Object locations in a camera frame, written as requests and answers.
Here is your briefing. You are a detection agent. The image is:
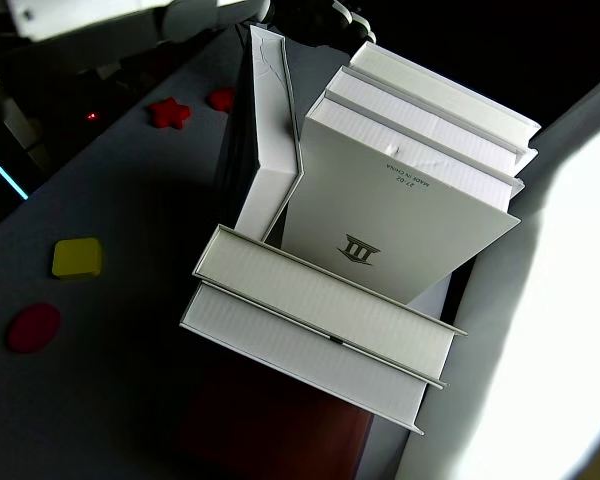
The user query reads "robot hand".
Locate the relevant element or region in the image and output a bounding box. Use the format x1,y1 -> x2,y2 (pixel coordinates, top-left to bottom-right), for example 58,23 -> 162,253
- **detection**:
218,0 -> 301,31
329,0 -> 381,49

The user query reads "white book with dark-arch cover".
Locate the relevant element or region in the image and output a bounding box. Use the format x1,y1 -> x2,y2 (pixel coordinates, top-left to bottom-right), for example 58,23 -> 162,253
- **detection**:
213,23 -> 309,246

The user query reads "white hardcover book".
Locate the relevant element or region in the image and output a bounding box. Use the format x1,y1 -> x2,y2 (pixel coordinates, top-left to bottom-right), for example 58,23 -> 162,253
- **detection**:
349,40 -> 542,149
327,64 -> 540,176
192,223 -> 470,390

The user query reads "red star block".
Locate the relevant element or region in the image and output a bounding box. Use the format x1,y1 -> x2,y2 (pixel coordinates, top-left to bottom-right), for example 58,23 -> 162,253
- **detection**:
146,97 -> 192,130

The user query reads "white book with printed back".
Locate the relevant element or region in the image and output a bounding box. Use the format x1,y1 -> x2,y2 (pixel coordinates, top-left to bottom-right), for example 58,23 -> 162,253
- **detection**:
278,92 -> 524,306

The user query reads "cyan light strip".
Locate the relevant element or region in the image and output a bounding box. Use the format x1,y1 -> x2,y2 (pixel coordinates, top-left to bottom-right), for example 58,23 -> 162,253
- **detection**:
0,147 -> 30,201

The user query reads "yellow square block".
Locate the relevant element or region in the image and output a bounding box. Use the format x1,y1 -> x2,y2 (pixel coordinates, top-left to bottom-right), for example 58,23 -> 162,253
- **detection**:
51,237 -> 103,281

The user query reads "grey table cloth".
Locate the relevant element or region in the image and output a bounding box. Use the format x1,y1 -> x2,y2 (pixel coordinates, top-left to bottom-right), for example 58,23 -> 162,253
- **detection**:
0,29 -> 600,480

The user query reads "red round block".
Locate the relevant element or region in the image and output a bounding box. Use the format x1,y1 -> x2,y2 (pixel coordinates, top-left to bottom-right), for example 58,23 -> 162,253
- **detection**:
7,302 -> 62,354

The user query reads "red box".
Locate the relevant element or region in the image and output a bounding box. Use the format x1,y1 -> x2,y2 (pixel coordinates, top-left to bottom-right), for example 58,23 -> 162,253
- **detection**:
177,384 -> 374,480

